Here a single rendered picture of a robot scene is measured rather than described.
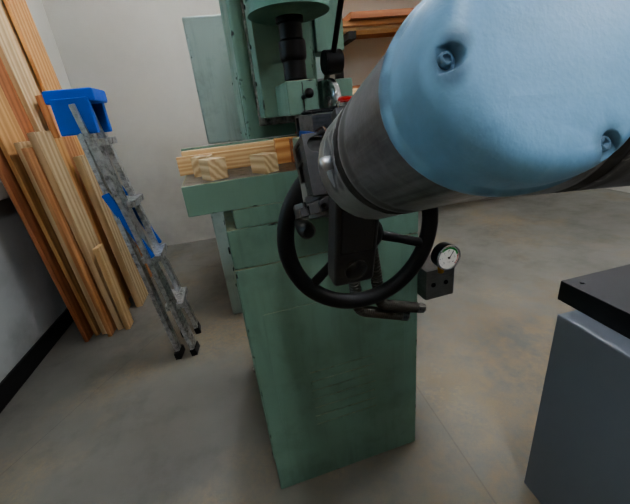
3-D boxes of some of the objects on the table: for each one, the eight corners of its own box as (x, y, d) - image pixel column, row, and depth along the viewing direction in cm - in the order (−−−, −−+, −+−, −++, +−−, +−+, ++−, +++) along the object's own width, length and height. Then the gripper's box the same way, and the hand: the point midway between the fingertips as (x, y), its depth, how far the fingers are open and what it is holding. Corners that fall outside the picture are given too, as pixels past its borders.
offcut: (252, 173, 70) (248, 154, 69) (265, 170, 72) (262, 152, 71) (266, 174, 67) (263, 155, 66) (279, 170, 70) (276, 152, 68)
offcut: (202, 179, 69) (197, 159, 67) (219, 176, 71) (215, 156, 70) (211, 181, 66) (206, 160, 64) (229, 177, 68) (225, 157, 67)
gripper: (406, 98, 29) (334, 161, 49) (303, 109, 27) (273, 170, 47) (424, 199, 29) (345, 219, 50) (324, 217, 27) (285, 231, 48)
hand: (316, 214), depth 48 cm, fingers closed
